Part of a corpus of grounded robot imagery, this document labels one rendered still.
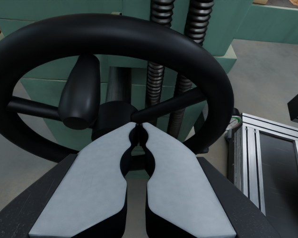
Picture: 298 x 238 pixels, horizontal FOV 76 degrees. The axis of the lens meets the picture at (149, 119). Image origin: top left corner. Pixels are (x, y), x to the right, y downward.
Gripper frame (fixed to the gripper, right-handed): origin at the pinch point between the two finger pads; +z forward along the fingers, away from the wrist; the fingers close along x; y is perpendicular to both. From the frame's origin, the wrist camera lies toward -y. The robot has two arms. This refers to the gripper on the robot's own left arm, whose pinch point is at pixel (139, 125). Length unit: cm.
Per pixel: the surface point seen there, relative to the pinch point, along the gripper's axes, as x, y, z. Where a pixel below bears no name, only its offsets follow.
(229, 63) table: 12.5, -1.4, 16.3
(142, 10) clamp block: 0.0, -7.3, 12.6
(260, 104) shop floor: 91, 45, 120
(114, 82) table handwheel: -3.7, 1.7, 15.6
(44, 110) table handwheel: -10.4, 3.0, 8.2
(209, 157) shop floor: 42, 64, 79
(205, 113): 18.1, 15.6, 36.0
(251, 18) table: 17.9, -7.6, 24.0
